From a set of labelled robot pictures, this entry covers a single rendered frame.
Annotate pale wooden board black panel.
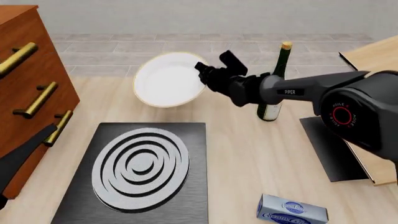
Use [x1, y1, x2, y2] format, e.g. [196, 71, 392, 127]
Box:
[299, 35, 398, 188]

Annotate brown wooden cabinet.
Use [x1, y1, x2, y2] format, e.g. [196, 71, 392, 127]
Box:
[0, 4, 81, 200]

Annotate blue cream cheese box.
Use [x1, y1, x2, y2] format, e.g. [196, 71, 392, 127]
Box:
[256, 193, 329, 224]

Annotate flat black stove plate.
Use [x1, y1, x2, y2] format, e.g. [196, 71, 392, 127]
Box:
[50, 121, 210, 224]

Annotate dark green wine bottle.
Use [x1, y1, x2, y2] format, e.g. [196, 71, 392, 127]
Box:
[255, 41, 294, 123]

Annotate white plate with gold rim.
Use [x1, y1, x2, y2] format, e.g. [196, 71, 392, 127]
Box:
[132, 52, 209, 108]

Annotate long brass cabinet handle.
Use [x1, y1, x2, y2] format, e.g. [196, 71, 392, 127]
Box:
[0, 42, 39, 76]
[43, 110, 74, 147]
[12, 81, 59, 119]

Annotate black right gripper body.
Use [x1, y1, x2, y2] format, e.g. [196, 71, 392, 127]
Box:
[203, 65, 234, 95]

